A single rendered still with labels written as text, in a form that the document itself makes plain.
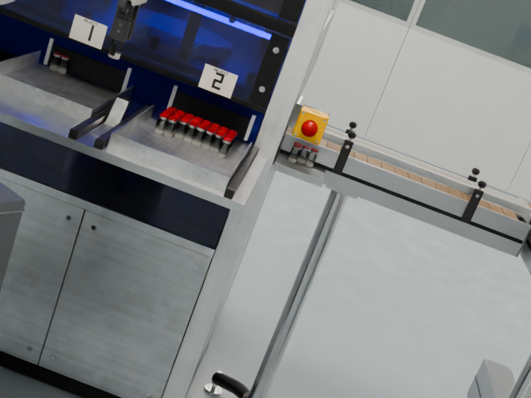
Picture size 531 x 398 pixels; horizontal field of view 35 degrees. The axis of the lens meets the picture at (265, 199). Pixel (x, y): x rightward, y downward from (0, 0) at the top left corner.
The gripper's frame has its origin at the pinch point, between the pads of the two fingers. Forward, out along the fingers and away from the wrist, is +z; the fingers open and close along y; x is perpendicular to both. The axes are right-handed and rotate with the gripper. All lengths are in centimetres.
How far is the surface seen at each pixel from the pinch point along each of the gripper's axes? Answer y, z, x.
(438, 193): -57, 22, 77
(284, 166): -47, 27, 37
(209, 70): -46.7, 11.0, 11.9
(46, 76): -45, 26, -26
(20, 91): -20.8, 24.9, -22.9
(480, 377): -51, 64, 106
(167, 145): -26.1, 26.3, 11.0
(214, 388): -80, 113, 41
